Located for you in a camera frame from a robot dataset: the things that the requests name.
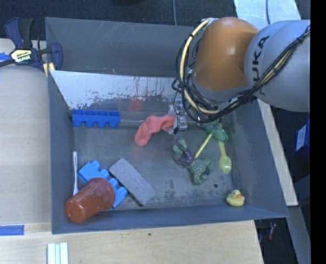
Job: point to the light blue toy brick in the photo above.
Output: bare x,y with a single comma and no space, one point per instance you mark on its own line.
92,170

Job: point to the yellow-green plastic spoon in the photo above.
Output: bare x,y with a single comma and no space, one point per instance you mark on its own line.
225,164

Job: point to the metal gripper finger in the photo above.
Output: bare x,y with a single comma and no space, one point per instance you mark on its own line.
177,124
183,123

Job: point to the small green toy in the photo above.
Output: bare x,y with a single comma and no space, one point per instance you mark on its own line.
220,133

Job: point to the pink cloth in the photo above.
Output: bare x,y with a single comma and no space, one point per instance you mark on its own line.
147,132

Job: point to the grey metal bin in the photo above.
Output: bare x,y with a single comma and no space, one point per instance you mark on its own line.
151,153

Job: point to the grey flat block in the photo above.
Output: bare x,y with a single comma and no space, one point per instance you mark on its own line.
132,181

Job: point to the yellow rubber duck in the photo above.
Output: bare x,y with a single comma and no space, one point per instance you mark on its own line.
235,199

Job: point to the green toy figure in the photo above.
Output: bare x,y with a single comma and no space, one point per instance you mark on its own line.
198,169

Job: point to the red-brown plastic cup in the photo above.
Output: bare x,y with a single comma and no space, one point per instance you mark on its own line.
88,201

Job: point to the yellow plastic stick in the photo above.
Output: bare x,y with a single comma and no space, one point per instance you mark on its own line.
202,147

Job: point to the white plastic fork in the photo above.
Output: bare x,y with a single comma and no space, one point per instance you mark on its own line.
75,172

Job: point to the long blue toy block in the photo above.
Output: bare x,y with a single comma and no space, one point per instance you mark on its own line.
96,117

